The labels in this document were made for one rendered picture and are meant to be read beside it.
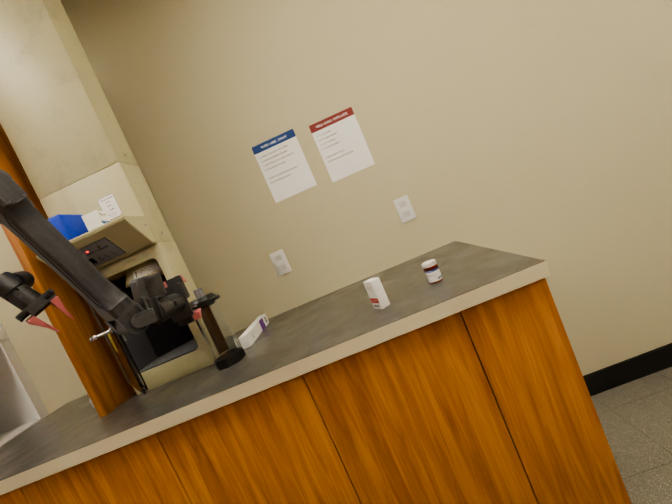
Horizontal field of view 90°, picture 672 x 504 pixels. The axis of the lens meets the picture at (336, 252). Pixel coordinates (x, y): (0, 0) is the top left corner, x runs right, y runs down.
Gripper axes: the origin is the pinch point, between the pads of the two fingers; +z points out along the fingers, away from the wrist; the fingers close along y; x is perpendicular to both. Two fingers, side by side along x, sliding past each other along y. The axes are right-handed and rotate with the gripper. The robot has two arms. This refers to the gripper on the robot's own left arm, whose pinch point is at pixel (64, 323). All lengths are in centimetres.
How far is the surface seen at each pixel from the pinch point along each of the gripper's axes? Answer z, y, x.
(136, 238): -4.2, -30.8, 2.7
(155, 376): 32.8, -2.6, -17.3
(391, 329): 58, -34, 64
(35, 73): -64, -55, -6
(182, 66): -47, -108, -11
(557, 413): 104, -40, 82
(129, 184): -18.6, -44.0, 1.3
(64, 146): -42, -43, -8
